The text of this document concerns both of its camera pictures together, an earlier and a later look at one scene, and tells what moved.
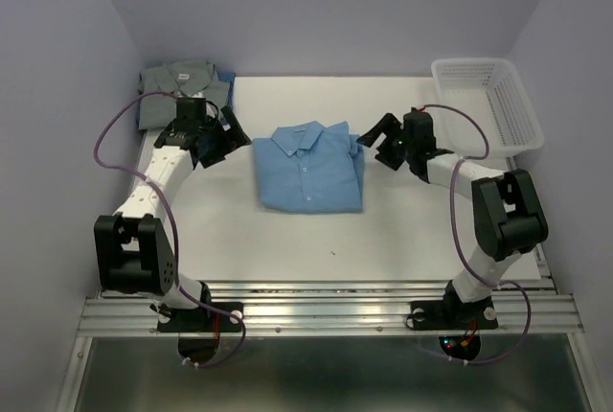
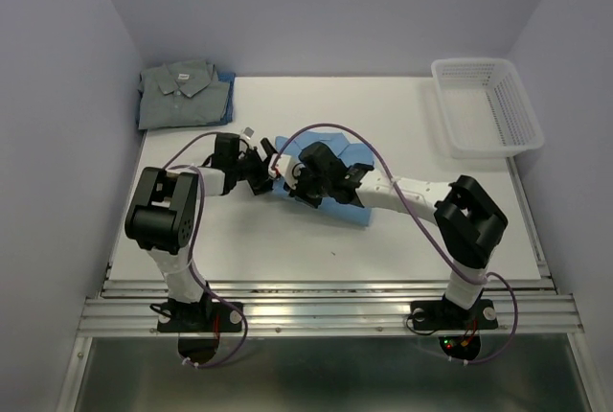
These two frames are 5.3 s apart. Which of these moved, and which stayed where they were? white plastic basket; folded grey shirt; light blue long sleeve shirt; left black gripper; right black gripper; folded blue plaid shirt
Moved: left black gripper; light blue long sleeve shirt; right black gripper
Stayed: folded blue plaid shirt; folded grey shirt; white plastic basket
